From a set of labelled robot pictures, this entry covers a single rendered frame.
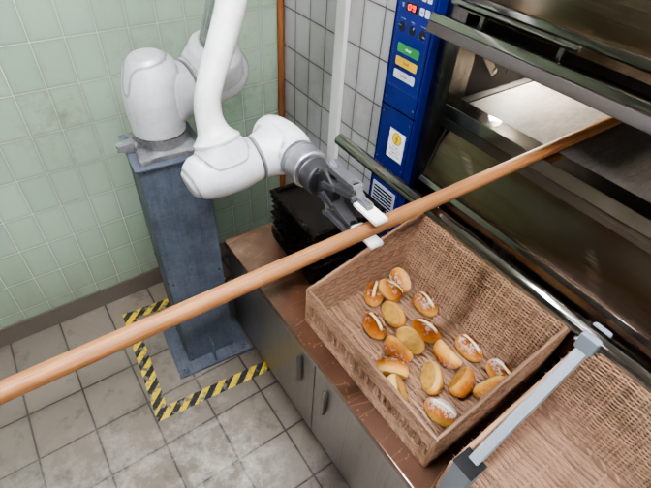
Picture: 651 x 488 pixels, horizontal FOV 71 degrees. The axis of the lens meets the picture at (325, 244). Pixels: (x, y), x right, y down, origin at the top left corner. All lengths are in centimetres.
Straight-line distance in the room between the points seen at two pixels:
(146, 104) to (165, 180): 23
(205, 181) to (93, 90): 95
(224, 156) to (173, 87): 43
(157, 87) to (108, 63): 52
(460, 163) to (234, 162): 71
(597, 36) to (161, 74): 101
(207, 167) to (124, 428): 131
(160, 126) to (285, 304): 66
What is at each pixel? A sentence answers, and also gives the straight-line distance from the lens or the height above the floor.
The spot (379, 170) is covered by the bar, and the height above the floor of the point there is 117.
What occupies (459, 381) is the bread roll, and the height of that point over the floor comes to 65.
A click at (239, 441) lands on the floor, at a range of 194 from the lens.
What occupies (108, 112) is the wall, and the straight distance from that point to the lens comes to 191.
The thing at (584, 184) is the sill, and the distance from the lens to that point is 122.
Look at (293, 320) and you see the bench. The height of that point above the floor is 58.
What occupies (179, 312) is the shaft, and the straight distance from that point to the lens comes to 74.
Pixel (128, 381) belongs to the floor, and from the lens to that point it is 216.
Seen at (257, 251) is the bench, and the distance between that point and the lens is 170.
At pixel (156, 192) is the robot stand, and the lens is 147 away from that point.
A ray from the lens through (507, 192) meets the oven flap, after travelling 136.
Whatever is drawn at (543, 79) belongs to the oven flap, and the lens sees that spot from 104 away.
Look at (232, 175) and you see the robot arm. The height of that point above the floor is 120.
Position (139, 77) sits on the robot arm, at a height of 124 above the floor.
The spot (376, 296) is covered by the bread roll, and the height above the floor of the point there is 64.
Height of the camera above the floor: 177
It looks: 43 degrees down
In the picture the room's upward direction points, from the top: 4 degrees clockwise
